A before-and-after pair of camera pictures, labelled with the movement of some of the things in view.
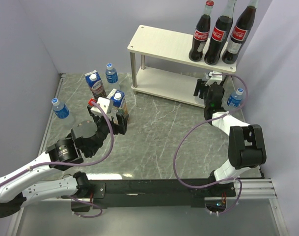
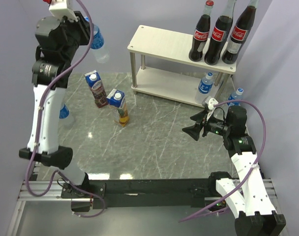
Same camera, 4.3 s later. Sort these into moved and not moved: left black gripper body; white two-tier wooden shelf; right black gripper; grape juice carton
Moved: left black gripper body; right black gripper
Not moved: grape juice carton; white two-tier wooden shelf
